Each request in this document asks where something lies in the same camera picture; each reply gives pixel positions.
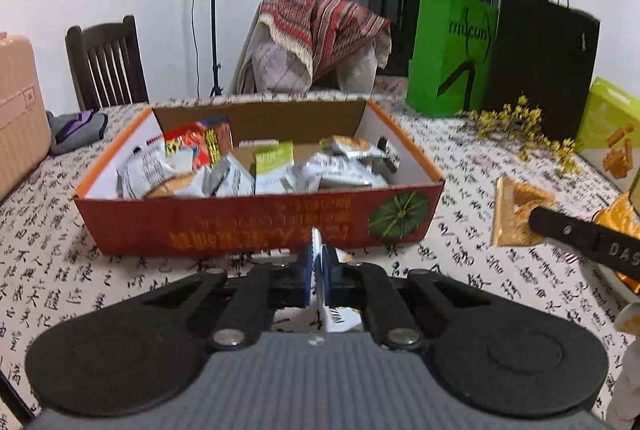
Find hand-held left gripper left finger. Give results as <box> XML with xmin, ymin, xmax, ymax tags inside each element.
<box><xmin>107</xmin><ymin>244</ymin><xmax>316</xmax><ymax>351</ymax></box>

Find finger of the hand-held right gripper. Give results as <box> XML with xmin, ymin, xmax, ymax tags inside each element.
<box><xmin>529</xmin><ymin>207</ymin><xmax>601</xmax><ymax>257</ymax></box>

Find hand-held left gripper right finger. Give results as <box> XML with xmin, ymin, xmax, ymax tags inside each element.
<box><xmin>322</xmin><ymin>245</ymin><xmax>519</xmax><ymax>353</ymax></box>

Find white snack packet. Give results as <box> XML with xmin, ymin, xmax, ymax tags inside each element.
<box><xmin>310</xmin><ymin>227</ymin><xmax>363</xmax><ymax>333</ymax></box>

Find golden biscuit snack packet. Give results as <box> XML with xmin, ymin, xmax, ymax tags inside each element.
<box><xmin>491</xmin><ymin>176</ymin><xmax>557</xmax><ymax>247</ymax></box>

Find orange pumpkin print cardboard box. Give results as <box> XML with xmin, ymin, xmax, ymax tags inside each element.
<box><xmin>74</xmin><ymin>98</ymin><xmax>446</xmax><ymax>257</ymax></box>

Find pile of snack packets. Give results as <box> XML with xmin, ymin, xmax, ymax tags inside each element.
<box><xmin>117</xmin><ymin>115</ymin><xmax>401</xmax><ymax>199</ymax></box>

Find yellow snack packet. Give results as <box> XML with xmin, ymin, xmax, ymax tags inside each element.
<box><xmin>594</xmin><ymin>192</ymin><xmax>640</xmax><ymax>295</ymax></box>

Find yellow green snack box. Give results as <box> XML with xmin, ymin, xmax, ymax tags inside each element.
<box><xmin>575</xmin><ymin>77</ymin><xmax>640</xmax><ymax>193</ymax></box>

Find yellow flower branch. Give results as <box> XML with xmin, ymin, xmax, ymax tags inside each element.
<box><xmin>457</xmin><ymin>94</ymin><xmax>583</xmax><ymax>175</ymax></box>

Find white cloth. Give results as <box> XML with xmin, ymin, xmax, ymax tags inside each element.
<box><xmin>606</xmin><ymin>359</ymin><xmax>640</xmax><ymax>430</ymax></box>

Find black paper bag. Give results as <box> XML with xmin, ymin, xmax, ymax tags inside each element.
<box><xmin>482</xmin><ymin>0</ymin><xmax>601</xmax><ymax>141</ymax></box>

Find green paper bag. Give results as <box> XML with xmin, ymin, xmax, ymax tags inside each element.
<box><xmin>406</xmin><ymin>0</ymin><xmax>500</xmax><ymax>118</ymax></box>

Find beige cloth covered chair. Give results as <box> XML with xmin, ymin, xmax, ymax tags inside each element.
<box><xmin>230</xmin><ymin>17</ymin><xmax>381</xmax><ymax>96</ymax></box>

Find red patterned cloth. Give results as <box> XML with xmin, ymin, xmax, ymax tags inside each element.
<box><xmin>257</xmin><ymin>0</ymin><xmax>392</xmax><ymax>83</ymax></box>

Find calligraphy printed tablecloth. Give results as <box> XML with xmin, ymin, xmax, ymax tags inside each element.
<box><xmin>0</xmin><ymin>90</ymin><xmax>640</xmax><ymax>430</ymax></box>

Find grey purple cloth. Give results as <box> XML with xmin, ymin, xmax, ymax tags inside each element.
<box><xmin>46</xmin><ymin>110</ymin><xmax>108</xmax><ymax>155</ymax></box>

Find studio light on stand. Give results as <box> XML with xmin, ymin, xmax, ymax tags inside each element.
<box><xmin>192</xmin><ymin>0</ymin><xmax>227</xmax><ymax>98</ymax></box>

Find dark wooden chair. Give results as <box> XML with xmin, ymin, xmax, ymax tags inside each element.
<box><xmin>65</xmin><ymin>16</ymin><xmax>150</xmax><ymax>111</ymax></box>

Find pink suitcase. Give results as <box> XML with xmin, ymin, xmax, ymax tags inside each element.
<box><xmin>0</xmin><ymin>32</ymin><xmax>53</xmax><ymax>201</ymax></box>

